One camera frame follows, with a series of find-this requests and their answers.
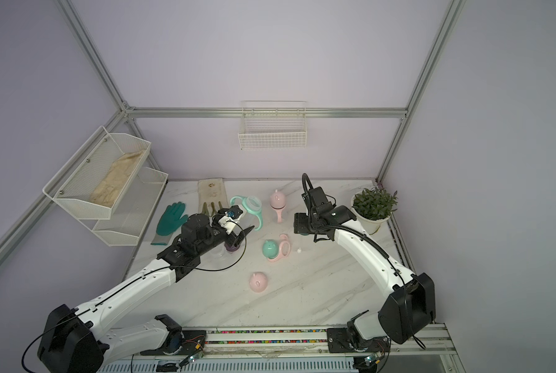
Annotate pink bottle cap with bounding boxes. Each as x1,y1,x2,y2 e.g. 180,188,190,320
249,272,269,293
270,190,287,210

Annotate mint green handle ring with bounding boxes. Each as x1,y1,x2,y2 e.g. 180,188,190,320
229,194,264,233

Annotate clear baby bottle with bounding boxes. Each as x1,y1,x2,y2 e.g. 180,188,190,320
242,196,263,231

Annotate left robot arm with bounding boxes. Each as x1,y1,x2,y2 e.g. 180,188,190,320
34,208,254,372

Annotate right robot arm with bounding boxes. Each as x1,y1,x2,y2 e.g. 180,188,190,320
294,206,436,344

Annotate purple nipple collar far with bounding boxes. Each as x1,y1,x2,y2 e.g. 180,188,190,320
225,245,240,254

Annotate mint green bottle cap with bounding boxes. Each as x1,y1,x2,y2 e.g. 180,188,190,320
262,239,280,260

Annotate beige glove green fingertips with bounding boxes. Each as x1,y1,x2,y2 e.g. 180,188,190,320
197,178,230,217

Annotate green rubber glove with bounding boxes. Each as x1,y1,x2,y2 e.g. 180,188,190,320
151,202,188,246

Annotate potted green plant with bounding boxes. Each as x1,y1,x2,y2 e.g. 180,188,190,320
351,187,398,235

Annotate lower white mesh shelf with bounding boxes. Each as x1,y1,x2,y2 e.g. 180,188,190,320
92,166,168,246

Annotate white mesh shelf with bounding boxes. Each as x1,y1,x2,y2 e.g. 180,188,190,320
43,127,152,220
92,166,168,246

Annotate beige glove in shelf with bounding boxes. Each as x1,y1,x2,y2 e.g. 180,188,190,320
89,151,144,208

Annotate upper white mesh shelf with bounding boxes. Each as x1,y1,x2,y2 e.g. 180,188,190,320
43,127,152,220

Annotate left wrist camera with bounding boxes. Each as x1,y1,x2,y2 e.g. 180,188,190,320
212,205,244,235

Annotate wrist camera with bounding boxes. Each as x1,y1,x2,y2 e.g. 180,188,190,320
212,205,244,235
308,186,333,214

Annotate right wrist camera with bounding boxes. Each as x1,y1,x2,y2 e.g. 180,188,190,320
308,186,333,214

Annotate white wire wall basket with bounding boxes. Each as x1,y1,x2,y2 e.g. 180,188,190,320
238,100,308,151

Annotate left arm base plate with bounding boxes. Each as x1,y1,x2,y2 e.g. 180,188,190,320
151,329,207,356

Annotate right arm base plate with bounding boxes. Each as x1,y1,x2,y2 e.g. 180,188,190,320
326,328,391,354

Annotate aluminium front rail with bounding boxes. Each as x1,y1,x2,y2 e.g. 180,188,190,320
71,323,457,361

